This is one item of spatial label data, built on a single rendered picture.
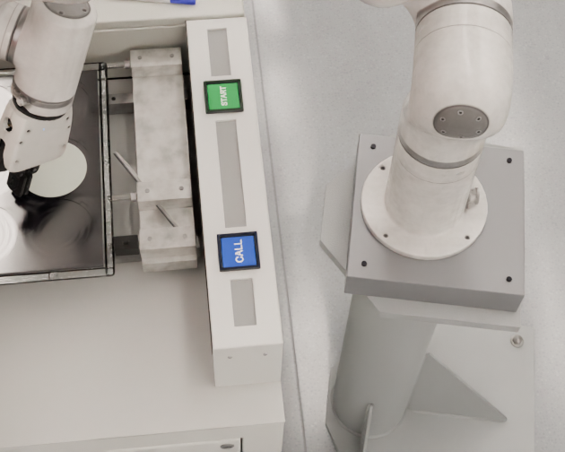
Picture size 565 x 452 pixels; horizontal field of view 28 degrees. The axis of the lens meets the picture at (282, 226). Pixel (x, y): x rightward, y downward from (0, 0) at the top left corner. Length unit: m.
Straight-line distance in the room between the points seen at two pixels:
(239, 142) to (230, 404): 0.38
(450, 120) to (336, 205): 0.46
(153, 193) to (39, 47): 0.31
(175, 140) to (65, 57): 0.32
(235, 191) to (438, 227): 0.30
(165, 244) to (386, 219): 0.33
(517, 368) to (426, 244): 0.94
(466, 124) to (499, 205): 0.41
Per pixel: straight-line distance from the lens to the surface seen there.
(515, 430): 2.51
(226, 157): 1.63
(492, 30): 1.37
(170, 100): 1.78
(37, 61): 1.49
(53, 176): 1.70
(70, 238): 1.65
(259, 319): 1.50
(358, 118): 2.84
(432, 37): 1.36
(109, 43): 1.81
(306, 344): 2.53
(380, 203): 1.69
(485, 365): 2.55
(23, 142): 1.57
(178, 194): 1.66
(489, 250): 1.68
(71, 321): 1.68
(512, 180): 1.76
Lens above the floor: 2.34
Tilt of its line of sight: 61 degrees down
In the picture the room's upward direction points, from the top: 3 degrees clockwise
